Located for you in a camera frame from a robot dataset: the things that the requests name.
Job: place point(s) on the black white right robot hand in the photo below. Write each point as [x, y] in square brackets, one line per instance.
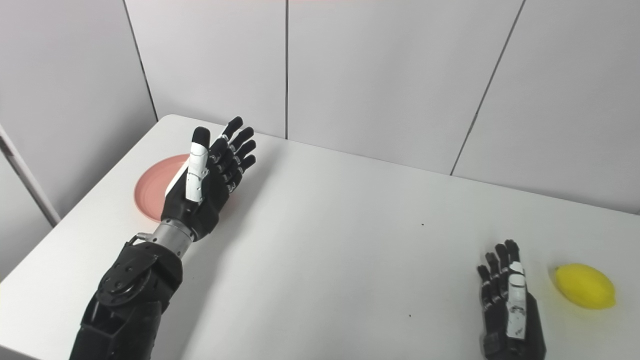
[512, 320]

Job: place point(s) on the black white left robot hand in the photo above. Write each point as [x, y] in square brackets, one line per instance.
[205, 195]

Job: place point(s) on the pink round plate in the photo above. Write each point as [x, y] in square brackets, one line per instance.
[152, 190]

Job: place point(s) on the yellow lemon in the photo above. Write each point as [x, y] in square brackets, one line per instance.
[585, 286]

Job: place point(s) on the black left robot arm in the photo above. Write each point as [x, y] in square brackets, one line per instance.
[130, 295]

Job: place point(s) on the white partition post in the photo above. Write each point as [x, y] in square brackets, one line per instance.
[30, 175]

